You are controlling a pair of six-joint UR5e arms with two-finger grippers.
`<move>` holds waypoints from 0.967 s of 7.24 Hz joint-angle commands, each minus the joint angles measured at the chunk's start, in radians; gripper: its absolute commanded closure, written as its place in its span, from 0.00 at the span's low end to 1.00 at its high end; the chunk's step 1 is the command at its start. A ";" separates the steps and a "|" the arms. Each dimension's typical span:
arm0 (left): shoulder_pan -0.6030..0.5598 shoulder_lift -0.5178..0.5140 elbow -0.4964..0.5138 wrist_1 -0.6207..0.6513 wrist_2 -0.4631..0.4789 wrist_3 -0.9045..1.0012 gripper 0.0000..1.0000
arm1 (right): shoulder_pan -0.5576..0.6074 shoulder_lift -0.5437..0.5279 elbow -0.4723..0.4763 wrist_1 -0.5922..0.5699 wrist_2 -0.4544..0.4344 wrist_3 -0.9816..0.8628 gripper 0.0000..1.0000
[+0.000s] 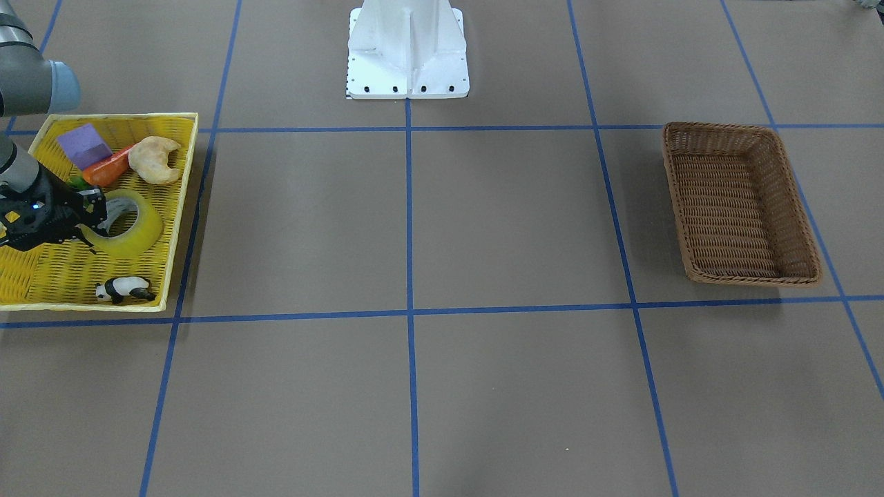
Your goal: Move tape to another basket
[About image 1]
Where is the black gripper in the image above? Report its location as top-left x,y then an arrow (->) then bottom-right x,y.
1,166 -> 108,255

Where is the yellow tape roll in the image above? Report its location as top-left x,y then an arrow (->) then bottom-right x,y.
87,188 -> 163,259

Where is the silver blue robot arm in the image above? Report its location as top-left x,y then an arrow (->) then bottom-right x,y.
1,1 -> 107,252

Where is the yellow woven basket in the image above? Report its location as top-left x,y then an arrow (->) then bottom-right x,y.
2,113 -> 200,313

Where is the brown wicker basket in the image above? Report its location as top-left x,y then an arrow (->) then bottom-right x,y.
661,121 -> 822,287

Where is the orange toy carrot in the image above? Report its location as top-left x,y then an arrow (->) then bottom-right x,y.
66,145 -> 135,191

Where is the purple foam block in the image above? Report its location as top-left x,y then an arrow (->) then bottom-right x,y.
56,123 -> 113,172

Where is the panda toy figure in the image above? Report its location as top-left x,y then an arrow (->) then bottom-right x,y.
94,276 -> 157,304

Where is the toy croissant bread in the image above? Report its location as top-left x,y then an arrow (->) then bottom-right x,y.
128,136 -> 181,185

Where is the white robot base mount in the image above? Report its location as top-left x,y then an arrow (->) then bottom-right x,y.
345,1 -> 470,100

